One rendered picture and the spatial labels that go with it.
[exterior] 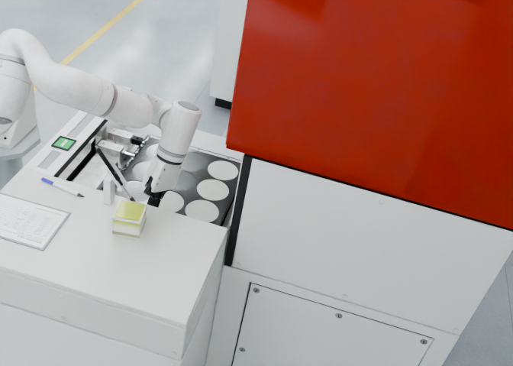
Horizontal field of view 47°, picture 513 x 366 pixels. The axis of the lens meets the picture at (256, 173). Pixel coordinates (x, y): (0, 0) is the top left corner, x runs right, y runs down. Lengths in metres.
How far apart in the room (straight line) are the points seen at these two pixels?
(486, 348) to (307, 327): 1.31
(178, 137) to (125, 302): 0.46
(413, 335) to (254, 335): 0.49
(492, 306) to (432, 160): 1.85
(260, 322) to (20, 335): 0.69
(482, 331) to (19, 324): 2.10
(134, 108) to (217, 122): 2.31
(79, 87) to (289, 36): 0.49
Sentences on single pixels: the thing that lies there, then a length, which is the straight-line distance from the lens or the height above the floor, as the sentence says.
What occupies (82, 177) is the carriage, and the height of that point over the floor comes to 0.88.
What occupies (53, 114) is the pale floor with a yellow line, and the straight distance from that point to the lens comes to 3.76.
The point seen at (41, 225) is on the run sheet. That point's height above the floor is 0.97.
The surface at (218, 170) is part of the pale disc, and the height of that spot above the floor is 0.90.
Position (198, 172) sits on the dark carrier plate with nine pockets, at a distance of 1.90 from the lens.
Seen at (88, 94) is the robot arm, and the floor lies 1.35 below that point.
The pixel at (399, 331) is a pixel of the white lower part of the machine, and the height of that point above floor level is 0.77.
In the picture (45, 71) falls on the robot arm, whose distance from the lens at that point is 1.41.
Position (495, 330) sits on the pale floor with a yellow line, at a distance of 3.07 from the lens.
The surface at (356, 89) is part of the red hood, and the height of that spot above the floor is 1.48.
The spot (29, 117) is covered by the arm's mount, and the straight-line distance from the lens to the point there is 2.17.
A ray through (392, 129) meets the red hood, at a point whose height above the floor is 1.40.
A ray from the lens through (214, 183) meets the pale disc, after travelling 1.87.
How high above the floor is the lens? 2.09
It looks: 38 degrees down
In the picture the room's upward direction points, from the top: 11 degrees clockwise
